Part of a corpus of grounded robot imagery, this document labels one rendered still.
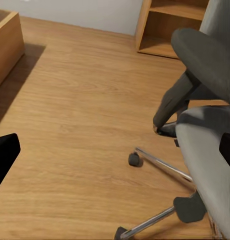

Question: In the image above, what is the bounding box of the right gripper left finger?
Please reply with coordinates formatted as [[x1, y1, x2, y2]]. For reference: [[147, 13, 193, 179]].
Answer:
[[0, 133, 21, 184]]

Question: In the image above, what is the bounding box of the swivel chair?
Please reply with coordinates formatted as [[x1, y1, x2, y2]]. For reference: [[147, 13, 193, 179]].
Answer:
[[114, 0, 230, 240]]

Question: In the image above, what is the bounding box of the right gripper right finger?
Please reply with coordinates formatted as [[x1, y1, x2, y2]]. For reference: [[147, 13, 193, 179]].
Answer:
[[219, 133, 230, 166]]

